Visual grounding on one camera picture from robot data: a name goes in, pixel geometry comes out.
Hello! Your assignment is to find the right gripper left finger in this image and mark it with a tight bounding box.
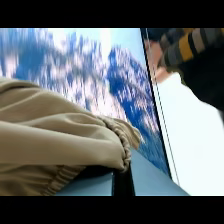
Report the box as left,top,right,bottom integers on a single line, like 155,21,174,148
55,165,125,197

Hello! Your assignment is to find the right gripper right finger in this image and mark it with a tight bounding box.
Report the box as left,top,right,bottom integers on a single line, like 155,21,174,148
123,149,190,197

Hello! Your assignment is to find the brown garment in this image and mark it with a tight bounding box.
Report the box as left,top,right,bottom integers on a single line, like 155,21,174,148
0,77,143,197

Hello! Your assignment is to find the black garment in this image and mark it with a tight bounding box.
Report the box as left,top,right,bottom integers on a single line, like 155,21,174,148
178,48,224,113

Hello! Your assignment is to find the striped garment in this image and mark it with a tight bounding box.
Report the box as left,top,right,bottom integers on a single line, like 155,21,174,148
157,28,224,73

